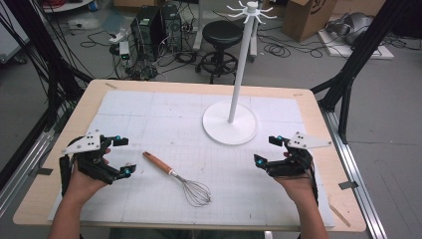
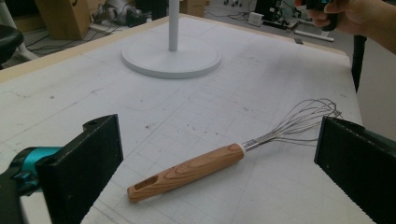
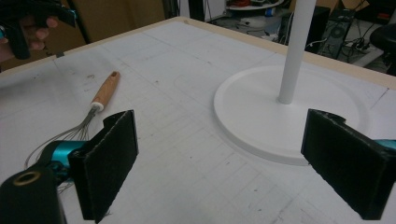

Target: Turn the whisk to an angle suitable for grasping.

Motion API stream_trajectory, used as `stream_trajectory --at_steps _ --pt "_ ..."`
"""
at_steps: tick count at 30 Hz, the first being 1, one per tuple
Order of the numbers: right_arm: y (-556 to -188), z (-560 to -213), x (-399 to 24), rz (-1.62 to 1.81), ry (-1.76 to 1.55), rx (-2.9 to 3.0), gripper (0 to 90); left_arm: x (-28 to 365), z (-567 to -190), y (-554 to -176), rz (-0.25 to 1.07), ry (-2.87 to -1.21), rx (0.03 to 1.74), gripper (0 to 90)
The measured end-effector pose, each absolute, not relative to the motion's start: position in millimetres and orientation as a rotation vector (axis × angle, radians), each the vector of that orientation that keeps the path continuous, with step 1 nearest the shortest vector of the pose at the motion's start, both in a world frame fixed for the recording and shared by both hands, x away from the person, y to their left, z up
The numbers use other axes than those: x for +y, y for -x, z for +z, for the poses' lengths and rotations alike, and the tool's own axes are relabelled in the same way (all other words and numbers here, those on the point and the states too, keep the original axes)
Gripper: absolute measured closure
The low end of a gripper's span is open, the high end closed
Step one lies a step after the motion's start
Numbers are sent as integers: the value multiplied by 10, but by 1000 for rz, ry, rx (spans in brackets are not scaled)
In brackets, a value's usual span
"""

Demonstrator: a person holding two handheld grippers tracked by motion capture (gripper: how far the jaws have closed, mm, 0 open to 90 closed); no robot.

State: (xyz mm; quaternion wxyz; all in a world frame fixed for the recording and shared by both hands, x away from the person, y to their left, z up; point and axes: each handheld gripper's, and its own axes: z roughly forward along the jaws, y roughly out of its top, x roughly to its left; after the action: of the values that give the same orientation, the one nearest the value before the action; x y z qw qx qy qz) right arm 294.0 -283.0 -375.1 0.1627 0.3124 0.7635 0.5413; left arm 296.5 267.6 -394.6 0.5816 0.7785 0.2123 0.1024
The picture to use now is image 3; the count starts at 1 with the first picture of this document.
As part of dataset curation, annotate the white stand with round base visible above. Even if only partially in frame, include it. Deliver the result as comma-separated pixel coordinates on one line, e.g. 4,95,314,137
213,0,372,167

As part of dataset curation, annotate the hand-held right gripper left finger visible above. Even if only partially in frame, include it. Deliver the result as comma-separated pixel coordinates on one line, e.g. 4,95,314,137
67,109,139,224

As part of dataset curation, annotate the black speaker box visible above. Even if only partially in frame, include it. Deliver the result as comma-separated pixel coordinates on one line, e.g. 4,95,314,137
305,6,332,54

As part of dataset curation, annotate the wire whisk with wooden handle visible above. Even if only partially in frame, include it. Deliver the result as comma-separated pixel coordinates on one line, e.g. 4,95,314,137
23,71,121,194

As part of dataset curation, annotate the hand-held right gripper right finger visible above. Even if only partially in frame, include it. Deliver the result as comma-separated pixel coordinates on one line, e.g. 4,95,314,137
300,108,396,221

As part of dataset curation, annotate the white round table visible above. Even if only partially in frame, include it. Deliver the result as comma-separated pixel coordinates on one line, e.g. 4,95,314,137
226,0,285,12

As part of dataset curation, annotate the black metal stand pole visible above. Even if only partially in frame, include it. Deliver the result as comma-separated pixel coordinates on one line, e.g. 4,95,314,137
65,0,92,45

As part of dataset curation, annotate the brown cardboard board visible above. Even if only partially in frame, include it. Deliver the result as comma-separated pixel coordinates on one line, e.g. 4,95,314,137
72,0,166,45

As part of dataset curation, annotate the black computer tower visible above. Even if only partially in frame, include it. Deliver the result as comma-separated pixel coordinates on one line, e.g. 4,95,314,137
317,8,357,60

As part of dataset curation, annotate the black office chair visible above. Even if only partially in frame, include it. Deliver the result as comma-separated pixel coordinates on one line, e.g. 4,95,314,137
369,22,396,77

